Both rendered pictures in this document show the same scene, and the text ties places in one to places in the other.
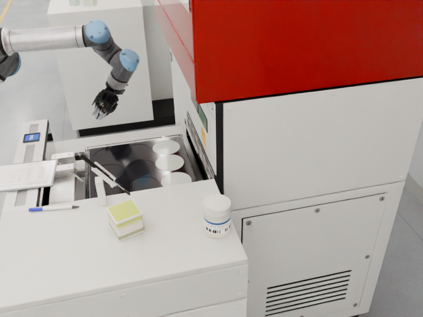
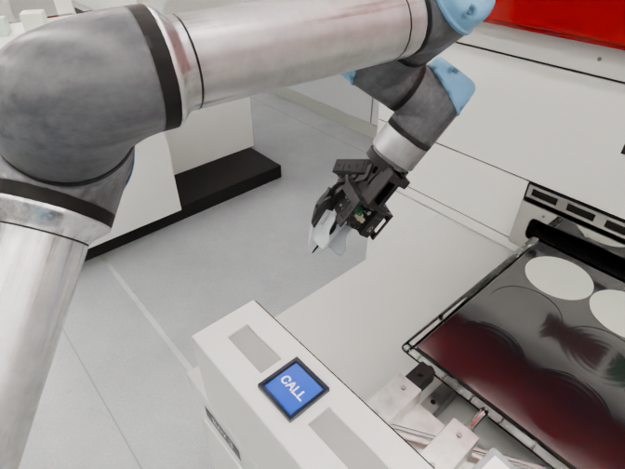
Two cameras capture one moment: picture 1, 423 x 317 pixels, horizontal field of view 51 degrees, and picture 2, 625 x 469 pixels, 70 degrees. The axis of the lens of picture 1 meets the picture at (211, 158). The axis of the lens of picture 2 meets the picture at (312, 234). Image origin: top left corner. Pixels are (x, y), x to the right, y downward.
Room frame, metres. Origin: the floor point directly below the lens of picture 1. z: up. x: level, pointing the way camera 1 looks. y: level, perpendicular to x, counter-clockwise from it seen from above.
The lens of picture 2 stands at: (1.12, 0.76, 1.39)
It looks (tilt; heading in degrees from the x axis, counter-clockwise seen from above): 38 degrees down; 332
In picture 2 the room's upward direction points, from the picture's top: straight up
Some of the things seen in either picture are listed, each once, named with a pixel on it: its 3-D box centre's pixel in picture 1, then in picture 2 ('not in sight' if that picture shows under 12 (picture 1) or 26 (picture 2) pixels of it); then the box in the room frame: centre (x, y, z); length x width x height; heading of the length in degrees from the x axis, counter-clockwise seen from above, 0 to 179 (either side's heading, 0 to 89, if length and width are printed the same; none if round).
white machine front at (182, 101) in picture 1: (191, 104); (565, 167); (1.50, 0.07, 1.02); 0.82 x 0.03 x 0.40; 13
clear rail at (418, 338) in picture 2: (135, 142); (479, 286); (1.44, 0.29, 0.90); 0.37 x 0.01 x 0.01; 103
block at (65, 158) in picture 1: (63, 158); (389, 406); (1.34, 0.54, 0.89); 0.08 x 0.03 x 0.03; 103
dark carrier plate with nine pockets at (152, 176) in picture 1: (140, 168); (600, 356); (1.26, 0.25, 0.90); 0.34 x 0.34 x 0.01; 13
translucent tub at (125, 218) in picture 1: (125, 219); not in sight; (0.88, 0.23, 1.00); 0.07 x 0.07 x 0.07; 31
